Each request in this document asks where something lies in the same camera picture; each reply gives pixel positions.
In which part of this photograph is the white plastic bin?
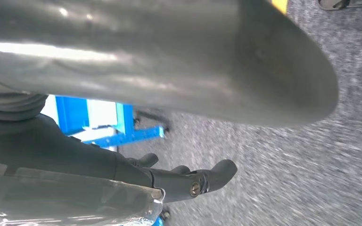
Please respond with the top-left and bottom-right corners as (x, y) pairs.
(86, 99), (118, 129)

